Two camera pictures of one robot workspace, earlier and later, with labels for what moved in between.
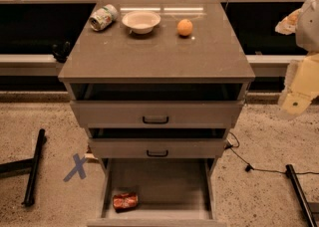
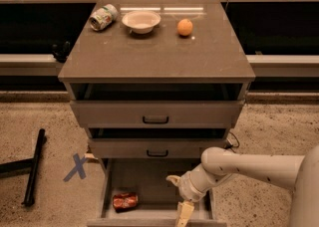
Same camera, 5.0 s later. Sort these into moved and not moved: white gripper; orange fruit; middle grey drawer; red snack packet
Moved: white gripper
Not moved: middle grey drawer; red snack packet; orange fruit
